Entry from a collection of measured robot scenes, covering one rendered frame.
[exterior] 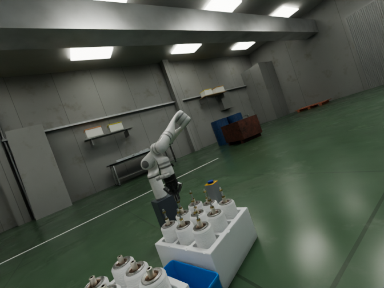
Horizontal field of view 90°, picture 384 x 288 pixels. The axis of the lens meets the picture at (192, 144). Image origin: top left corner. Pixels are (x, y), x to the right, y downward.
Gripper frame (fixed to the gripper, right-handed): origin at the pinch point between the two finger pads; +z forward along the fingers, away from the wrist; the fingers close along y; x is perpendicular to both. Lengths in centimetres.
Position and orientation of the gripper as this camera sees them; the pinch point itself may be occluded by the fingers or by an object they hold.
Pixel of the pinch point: (176, 197)
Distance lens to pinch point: 118.1
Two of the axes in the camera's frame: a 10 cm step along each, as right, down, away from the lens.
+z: 3.4, 9.4, 0.4
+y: -8.7, 3.0, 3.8
